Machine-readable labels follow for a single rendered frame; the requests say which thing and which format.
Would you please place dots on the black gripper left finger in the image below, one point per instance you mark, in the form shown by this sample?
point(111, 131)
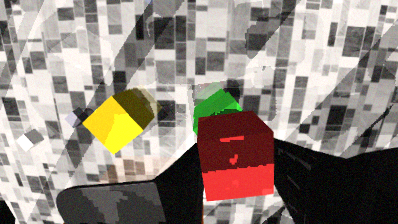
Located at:
point(173, 197)

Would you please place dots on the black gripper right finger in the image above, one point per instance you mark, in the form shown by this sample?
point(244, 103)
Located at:
point(318, 188)

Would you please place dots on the green block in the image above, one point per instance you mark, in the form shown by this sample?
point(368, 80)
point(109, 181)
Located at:
point(223, 105)
point(208, 101)

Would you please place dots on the yellow block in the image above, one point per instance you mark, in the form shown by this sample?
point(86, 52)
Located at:
point(120, 119)

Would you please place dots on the red block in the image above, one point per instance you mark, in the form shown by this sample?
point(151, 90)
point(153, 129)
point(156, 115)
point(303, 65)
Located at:
point(236, 152)

